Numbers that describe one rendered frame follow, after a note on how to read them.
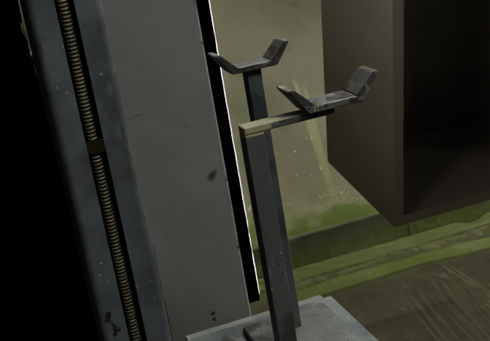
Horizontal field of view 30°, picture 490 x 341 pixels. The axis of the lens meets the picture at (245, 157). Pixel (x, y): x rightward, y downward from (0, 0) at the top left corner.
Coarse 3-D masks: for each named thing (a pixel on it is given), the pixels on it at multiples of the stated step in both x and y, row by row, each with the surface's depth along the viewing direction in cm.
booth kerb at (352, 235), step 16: (464, 208) 304; (480, 208) 306; (336, 224) 290; (352, 224) 292; (368, 224) 294; (384, 224) 296; (416, 224) 299; (432, 224) 301; (288, 240) 286; (304, 240) 288; (320, 240) 290; (336, 240) 291; (352, 240) 293; (368, 240) 295; (384, 240) 297; (256, 256) 284; (304, 256) 289; (320, 256) 291; (256, 272) 285
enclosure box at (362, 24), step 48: (336, 0) 207; (384, 0) 185; (432, 0) 227; (480, 0) 232; (336, 48) 214; (384, 48) 190; (432, 48) 233; (480, 48) 238; (384, 96) 195; (432, 96) 240; (480, 96) 245; (336, 144) 228; (384, 144) 201; (432, 144) 240; (480, 144) 238; (384, 192) 207; (432, 192) 219; (480, 192) 217
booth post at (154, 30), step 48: (144, 0) 124; (192, 0) 126; (144, 48) 126; (192, 48) 128; (144, 96) 128; (192, 96) 130; (144, 144) 129; (192, 144) 132; (144, 192) 131; (192, 192) 133; (192, 240) 135; (192, 288) 137; (240, 288) 140
